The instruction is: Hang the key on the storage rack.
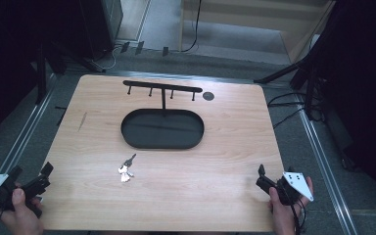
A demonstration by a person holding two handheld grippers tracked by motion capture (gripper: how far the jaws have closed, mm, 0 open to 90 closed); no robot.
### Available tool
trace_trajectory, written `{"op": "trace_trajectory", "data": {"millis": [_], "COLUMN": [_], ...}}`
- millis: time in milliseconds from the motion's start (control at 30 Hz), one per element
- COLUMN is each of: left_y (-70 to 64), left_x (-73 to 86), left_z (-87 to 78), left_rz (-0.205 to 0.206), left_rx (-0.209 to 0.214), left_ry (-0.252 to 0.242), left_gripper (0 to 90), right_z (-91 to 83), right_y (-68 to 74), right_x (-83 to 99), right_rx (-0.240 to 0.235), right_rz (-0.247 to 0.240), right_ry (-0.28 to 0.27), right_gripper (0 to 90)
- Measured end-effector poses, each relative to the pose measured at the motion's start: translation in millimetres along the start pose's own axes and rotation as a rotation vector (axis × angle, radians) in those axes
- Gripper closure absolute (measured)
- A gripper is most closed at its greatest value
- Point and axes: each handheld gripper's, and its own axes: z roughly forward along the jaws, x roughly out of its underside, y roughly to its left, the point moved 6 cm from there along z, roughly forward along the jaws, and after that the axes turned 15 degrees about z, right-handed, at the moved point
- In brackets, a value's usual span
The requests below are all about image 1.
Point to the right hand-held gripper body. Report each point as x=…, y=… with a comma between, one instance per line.
x=290, y=187

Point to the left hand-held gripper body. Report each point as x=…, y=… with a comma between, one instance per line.
x=0, y=191

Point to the bunch of keys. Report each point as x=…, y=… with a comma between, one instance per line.
x=125, y=170

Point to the black key rack with tray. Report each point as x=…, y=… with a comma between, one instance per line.
x=162, y=129

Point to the person's right hand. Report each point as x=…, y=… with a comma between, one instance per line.
x=282, y=215

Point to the person's left hand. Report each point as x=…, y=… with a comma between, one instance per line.
x=21, y=215

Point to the black metal stand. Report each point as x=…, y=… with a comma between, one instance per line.
x=41, y=75

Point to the black tripod stand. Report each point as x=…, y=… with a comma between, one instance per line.
x=302, y=73

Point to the light wooden furniture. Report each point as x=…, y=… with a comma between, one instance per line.
x=293, y=29

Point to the black tape strip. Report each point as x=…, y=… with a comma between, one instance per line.
x=165, y=51
x=139, y=47
x=125, y=47

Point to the dark cabinet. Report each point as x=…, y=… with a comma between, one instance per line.
x=101, y=26

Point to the metal floor rail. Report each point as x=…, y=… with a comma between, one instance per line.
x=323, y=163
x=23, y=137

